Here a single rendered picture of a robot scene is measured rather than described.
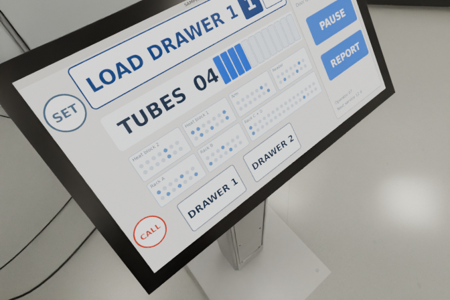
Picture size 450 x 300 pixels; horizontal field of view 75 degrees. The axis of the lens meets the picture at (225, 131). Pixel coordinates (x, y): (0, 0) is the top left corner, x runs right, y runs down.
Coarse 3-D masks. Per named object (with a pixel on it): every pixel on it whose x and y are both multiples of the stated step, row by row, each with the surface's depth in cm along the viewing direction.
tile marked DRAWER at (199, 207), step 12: (228, 168) 40; (216, 180) 39; (228, 180) 40; (240, 180) 41; (204, 192) 39; (216, 192) 40; (228, 192) 40; (240, 192) 41; (180, 204) 37; (192, 204) 38; (204, 204) 39; (216, 204) 40; (228, 204) 40; (192, 216) 38; (204, 216) 39; (192, 228) 38
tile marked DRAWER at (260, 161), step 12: (276, 132) 43; (288, 132) 44; (264, 144) 42; (276, 144) 43; (288, 144) 44; (300, 144) 45; (252, 156) 41; (264, 156) 42; (276, 156) 43; (288, 156) 44; (252, 168) 42; (264, 168) 42
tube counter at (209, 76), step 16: (288, 16) 42; (256, 32) 40; (272, 32) 41; (288, 32) 42; (240, 48) 39; (256, 48) 40; (272, 48) 41; (208, 64) 38; (224, 64) 38; (240, 64) 39; (256, 64) 40; (192, 80) 37; (208, 80) 38; (224, 80) 39; (208, 96) 38
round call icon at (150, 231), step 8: (144, 216) 36; (152, 216) 36; (160, 216) 36; (136, 224) 35; (144, 224) 36; (152, 224) 36; (160, 224) 37; (128, 232) 35; (136, 232) 35; (144, 232) 36; (152, 232) 36; (160, 232) 37; (168, 232) 37; (136, 240) 35; (144, 240) 36; (152, 240) 36; (160, 240) 37; (144, 248) 36; (152, 248) 36
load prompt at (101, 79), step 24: (216, 0) 37; (240, 0) 39; (264, 0) 40; (168, 24) 35; (192, 24) 36; (216, 24) 38; (240, 24) 39; (120, 48) 33; (144, 48) 34; (168, 48) 35; (192, 48) 36; (72, 72) 31; (96, 72) 32; (120, 72) 33; (144, 72) 34; (96, 96) 32; (120, 96) 33
